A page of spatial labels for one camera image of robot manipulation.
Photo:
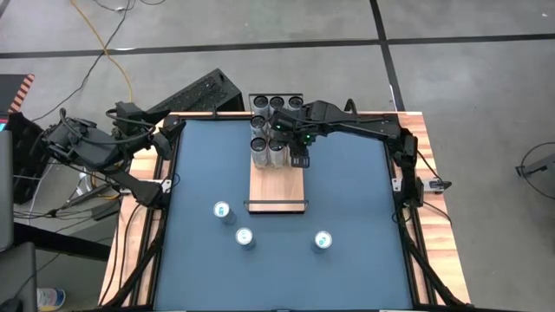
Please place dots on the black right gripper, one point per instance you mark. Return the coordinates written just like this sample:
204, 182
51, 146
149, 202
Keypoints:
301, 158

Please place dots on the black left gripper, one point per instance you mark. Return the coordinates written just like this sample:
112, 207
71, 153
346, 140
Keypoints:
139, 136

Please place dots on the white Celsius can yellow band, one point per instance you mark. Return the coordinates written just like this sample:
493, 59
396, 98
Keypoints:
259, 145

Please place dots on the white Celsius can red band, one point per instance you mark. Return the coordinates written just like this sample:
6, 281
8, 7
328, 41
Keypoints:
258, 122

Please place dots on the white Celsius Arctic can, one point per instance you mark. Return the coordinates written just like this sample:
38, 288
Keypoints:
260, 102

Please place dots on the blue silver Red Bull can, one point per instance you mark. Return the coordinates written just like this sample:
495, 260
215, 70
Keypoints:
244, 236
221, 210
323, 239

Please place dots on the grey arm base connector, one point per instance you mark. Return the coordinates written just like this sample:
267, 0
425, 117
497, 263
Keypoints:
435, 184

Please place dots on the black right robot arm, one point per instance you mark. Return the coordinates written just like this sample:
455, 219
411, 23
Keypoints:
368, 125

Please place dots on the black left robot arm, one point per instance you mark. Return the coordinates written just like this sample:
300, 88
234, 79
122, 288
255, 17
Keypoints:
99, 151

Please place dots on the black computer tower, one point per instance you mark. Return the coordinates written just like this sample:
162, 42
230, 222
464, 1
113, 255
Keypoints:
195, 95

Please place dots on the blue table mat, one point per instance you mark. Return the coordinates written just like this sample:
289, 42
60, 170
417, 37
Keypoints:
347, 208

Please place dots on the dark grey power brick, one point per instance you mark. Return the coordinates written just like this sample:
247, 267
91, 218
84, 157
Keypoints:
104, 211

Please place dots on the black fabric case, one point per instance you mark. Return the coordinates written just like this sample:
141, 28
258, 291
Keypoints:
24, 173

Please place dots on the black panel orange striped edge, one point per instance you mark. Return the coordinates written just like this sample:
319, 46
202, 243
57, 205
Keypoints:
22, 93

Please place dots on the black floor bar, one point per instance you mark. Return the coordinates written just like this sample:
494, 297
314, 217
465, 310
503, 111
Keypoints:
65, 248

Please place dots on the plastic bottle yellow label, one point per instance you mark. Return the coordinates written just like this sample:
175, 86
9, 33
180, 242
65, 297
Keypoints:
50, 299

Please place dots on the wooden shelf black metal frame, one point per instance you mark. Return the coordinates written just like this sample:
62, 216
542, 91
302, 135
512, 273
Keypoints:
277, 186

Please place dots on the white metal bracket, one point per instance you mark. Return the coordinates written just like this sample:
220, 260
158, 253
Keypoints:
396, 185
166, 185

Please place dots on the black arched bracket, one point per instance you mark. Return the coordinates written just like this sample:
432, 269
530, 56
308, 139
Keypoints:
348, 104

